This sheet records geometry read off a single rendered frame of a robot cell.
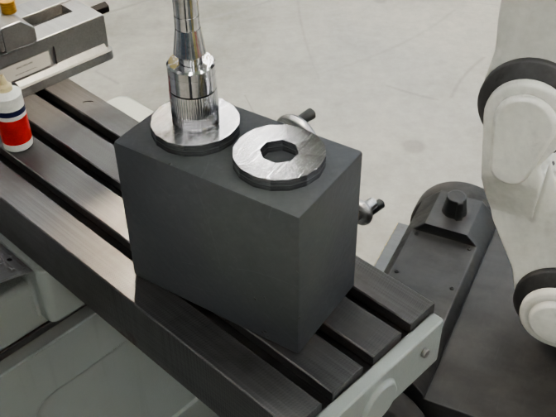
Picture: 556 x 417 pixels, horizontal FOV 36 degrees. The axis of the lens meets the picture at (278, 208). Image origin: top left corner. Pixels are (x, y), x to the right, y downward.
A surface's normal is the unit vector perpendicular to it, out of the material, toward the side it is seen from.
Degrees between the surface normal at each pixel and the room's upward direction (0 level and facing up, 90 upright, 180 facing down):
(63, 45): 90
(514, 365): 0
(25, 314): 90
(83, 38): 90
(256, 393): 0
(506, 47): 90
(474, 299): 0
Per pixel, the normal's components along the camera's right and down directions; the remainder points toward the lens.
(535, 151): -0.43, 0.59
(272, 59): -0.01, -0.76
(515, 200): -0.40, 0.85
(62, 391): 0.72, 0.44
